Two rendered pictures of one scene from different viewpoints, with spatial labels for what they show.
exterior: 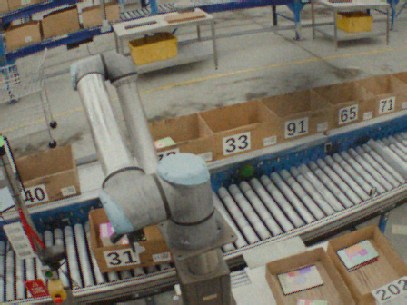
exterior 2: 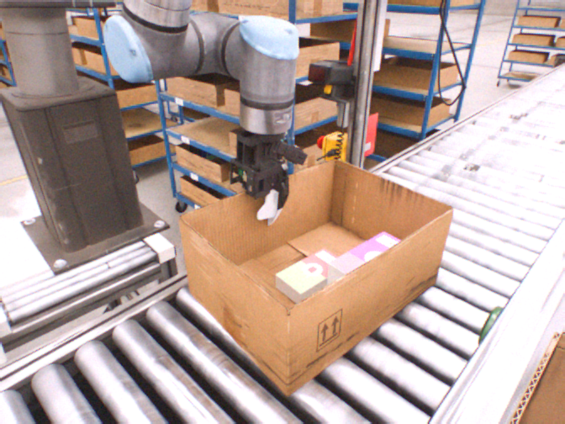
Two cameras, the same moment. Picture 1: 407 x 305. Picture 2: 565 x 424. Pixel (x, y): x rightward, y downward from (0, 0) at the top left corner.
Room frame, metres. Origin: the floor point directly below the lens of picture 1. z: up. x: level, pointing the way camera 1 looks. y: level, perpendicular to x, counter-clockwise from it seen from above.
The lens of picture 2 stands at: (2.03, 0.03, 1.27)
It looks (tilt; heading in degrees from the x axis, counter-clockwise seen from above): 31 degrees down; 149
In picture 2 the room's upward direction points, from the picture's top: straight up
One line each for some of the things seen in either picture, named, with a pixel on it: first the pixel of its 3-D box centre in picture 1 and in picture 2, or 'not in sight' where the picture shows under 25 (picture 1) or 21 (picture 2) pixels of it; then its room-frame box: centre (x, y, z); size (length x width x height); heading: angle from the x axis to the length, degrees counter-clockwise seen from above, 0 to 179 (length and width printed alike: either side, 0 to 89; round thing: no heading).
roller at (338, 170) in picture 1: (346, 179); not in sight; (1.94, -0.83, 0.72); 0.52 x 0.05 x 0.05; 16
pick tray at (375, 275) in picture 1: (367, 264); not in sight; (1.18, -0.70, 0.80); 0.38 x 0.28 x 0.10; 11
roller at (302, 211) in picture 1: (292, 198); not in sight; (1.84, -0.46, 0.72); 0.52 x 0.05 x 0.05; 16
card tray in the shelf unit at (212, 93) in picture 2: not in sight; (213, 84); (0.05, 0.79, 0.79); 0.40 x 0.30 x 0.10; 17
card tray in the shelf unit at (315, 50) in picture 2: not in sight; (278, 53); (0.50, 0.92, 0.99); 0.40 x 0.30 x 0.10; 12
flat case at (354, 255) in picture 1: (357, 253); not in sight; (1.28, -0.68, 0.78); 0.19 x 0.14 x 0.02; 102
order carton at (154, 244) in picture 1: (131, 235); (316, 251); (1.55, 0.38, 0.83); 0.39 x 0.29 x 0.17; 99
